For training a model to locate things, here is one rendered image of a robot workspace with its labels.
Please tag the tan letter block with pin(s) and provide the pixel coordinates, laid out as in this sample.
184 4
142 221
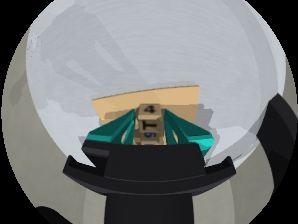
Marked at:
149 118
150 139

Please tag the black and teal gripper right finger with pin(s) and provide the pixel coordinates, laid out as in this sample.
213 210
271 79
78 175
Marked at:
186 132

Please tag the tan flat mat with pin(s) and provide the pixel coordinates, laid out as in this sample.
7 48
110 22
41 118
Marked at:
180 100

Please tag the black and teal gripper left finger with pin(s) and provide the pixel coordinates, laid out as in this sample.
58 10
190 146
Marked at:
113 131

